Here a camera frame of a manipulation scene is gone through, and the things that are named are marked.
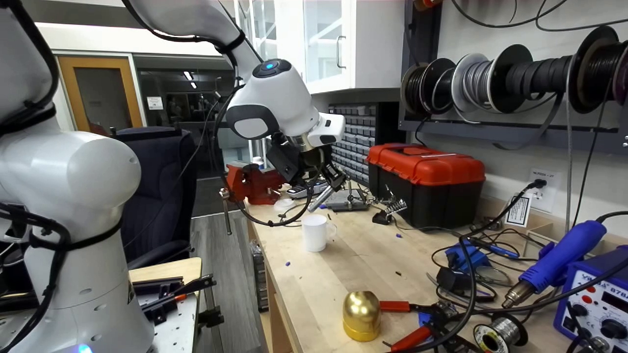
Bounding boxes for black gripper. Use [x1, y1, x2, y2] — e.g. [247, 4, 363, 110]
[264, 134, 349, 197]

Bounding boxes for white mug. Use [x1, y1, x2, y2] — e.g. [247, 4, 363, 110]
[300, 212, 337, 255]

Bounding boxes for grey handheld remote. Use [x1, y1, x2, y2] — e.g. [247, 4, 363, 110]
[286, 183, 329, 202]

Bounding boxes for white round puck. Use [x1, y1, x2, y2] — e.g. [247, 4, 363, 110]
[272, 197, 296, 218]

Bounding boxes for small parts drawer cabinet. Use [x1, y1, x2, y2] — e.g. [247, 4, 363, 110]
[329, 102, 380, 189]

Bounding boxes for red bench vise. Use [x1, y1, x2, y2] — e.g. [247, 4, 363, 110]
[217, 163, 288, 236]

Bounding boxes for red black toolbox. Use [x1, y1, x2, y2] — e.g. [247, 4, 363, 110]
[365, 142, 486, 232]

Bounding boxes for black table edge bar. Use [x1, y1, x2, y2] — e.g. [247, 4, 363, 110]
[249, 242, 270, 314]

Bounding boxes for gold metal dome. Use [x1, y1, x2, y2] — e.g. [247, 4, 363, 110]
[341, 289, 382, 344]

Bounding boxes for black power adapter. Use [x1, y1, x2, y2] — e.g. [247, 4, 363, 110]
[435, 265, 467, 293]

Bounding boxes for blue tape roll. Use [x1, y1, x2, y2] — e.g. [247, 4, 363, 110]
[445, 242, 490, 275]

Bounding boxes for dark office chair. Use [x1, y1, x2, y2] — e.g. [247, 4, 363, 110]
[113, 126, 200, 263]

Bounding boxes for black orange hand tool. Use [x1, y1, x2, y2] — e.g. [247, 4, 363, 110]
[129, 273, 217, 326]

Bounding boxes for dark grey spool shelf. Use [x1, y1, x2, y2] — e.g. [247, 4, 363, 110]
[398, 116, 628, 157]

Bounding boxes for blue hot air gun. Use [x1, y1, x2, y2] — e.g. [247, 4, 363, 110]
[500, 218, 608, 310]

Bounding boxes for blue soldering station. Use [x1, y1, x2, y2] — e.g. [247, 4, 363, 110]
[551, 246, 628, 353]

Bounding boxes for helping hands grey base plate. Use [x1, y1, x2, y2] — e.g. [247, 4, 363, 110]
[321, 175, 410, 222]

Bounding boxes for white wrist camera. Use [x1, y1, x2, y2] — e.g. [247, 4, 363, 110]
[306, 112, 347, 151]

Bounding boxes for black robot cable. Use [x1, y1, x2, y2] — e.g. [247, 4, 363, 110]
[119, 0, 319, 230]

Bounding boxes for small black wire spool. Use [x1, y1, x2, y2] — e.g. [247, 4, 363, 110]
[400, 57, 457, 120]

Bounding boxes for red handled pliers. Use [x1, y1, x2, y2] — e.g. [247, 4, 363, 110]
[376, 299, 453, 353]

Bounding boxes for white wire spool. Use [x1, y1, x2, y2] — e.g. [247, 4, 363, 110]
[449, 51, 498, 114]

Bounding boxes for small black bracket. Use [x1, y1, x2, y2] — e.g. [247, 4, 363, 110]
[194, 304, 225, 330]

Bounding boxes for black outlet power cable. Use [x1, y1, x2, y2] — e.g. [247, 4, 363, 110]
[384, 177, 549, 353]

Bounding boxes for white wall outlet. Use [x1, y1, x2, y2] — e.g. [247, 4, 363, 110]
[525, 167, 557, 212]

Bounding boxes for wide black wire spool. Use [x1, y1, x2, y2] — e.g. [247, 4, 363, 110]
[488, 44, 575, 114]

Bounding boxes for solder wire spool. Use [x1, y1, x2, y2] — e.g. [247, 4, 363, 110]
[471, 314, 529, 353]

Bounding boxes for wooden door frame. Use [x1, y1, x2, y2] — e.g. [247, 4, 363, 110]
[54, 55, 145, 130]

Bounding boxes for large black wire spool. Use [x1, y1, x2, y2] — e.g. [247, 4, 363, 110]
[567, 24, 628, 116]

